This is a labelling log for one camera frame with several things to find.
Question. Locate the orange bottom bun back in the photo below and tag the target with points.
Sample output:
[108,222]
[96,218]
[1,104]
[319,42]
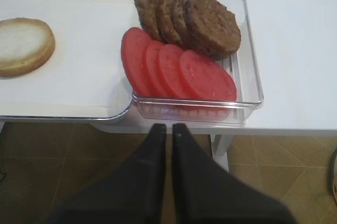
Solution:
[26,45]

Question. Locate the red tomato slice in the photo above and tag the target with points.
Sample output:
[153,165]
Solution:
[151,65]
[134,43]
[168,63]
[205,79]

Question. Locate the red tomato slice front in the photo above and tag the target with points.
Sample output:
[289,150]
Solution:
[205,79]

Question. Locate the brown patty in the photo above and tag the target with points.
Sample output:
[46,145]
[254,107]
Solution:
[178,20]
[165,23]
[213,26]
[146,10]

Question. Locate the red tomato slice back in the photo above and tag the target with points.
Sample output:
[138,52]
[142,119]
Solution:
[134,43]

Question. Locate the brown patty front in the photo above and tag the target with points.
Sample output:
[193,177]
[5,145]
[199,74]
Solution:
[213,26]

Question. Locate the white table leg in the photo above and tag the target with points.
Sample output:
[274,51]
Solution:
[219,147]

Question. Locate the clear patty tomato container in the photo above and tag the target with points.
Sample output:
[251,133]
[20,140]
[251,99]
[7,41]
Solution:
[243,68]

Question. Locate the brown patty back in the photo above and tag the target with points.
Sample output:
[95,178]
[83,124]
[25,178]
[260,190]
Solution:
[146,10]

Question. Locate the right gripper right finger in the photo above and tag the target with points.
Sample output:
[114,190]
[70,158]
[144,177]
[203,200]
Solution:
[206,193]

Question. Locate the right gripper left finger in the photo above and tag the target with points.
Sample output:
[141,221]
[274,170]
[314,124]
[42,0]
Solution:
[131,193]

